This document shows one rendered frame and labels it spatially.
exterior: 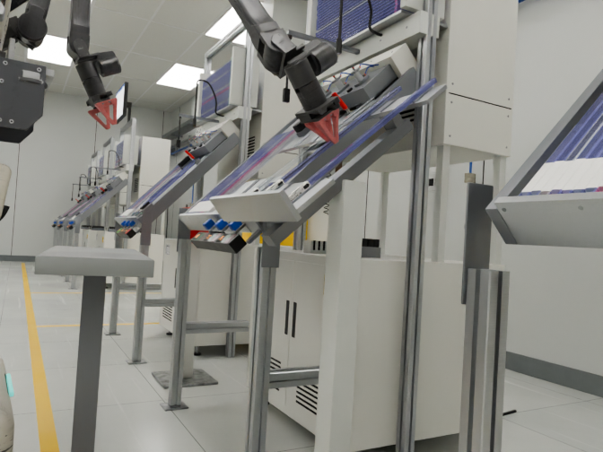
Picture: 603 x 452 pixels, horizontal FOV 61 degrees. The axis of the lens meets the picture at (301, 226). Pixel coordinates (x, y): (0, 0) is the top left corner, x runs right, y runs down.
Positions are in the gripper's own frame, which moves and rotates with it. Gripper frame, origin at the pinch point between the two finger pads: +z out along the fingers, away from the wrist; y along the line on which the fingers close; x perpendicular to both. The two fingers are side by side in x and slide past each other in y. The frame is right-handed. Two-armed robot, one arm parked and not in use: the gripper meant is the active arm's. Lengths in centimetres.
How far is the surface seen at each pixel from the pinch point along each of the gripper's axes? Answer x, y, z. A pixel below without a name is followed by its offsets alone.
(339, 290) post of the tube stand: 21.8, -7.9, 26.4
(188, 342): 37, 118, 73
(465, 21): -80, 18, 1
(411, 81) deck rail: -48, 18, 6
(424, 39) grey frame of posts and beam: -57, 16, -3
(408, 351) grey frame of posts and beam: 3, 10, 70
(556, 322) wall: -108, 48, 169
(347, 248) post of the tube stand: 14.7, -7.5, 20.2
